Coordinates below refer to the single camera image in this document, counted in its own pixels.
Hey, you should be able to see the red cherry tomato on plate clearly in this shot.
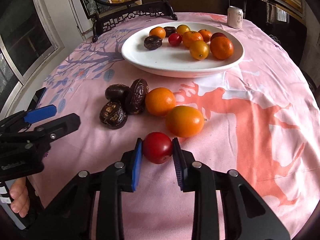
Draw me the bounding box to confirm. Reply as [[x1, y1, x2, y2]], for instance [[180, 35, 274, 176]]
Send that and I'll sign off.
[[168, 33, 182, 47]]

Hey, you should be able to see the black smartphone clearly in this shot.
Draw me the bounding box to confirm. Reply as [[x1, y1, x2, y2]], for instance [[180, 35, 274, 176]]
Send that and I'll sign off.
[[27, 87, 47, 111]]

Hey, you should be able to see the white round plate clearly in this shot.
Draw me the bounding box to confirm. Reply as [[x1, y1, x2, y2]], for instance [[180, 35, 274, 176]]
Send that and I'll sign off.
[[121, 22, 245, 78]]

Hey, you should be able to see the orange mandarin plate centre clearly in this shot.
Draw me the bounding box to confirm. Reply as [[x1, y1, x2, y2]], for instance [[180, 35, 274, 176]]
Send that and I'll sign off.
[[182, 31, 203, 48]]

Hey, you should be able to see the yellow-orange citrus on cloth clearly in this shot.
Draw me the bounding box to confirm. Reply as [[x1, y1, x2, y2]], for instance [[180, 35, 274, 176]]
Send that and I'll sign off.
[[165, 106, 205, 138]]

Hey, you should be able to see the yellow kumquat plate front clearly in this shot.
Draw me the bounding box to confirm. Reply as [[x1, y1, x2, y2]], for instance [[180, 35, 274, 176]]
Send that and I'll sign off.
[[189, 41, 209, 60]]

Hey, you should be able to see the dark passion fruit on plate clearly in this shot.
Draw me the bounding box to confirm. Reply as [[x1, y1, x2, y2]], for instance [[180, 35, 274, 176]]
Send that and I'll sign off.
[[164, 26, 176, 37]]

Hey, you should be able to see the large orange mandarin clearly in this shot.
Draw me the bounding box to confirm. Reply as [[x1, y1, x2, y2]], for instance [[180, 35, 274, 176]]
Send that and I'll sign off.
[[210, 36, 234, 60]]

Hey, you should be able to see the small orange tangerine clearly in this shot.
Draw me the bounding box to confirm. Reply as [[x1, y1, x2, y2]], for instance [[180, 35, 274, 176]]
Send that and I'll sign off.
[[199, 29, 212, 43]]

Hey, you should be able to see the yellow-green citrus fruit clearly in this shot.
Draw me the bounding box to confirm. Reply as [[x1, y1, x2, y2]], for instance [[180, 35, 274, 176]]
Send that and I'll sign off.
[[176, 24, 190, 36]]

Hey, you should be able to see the orange tangerine on cloth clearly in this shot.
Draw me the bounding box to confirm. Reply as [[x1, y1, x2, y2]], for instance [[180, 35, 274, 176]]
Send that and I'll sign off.
[[145, 87, 176, 117]]

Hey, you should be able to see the left hand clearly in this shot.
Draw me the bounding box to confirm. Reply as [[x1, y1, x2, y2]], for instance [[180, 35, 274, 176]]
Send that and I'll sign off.
[[9, 177, 30, 218]]

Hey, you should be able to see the red plum tomato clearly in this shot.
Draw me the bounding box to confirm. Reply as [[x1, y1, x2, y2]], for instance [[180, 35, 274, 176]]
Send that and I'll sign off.
[[142, 132, 172, 164]]

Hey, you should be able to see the dark red plum on plate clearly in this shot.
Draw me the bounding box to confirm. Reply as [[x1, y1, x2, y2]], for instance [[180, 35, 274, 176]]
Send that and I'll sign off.
[[210, 32, 227, 41]]

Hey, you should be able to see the white beverage can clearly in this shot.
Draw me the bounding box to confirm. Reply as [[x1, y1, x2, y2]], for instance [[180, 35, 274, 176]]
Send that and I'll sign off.
[[227, 6, 244, 29]]

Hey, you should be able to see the orange on plate left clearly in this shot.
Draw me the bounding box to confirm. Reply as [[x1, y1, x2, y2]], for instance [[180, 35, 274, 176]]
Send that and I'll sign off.
[[149, 27, 166, 39]]

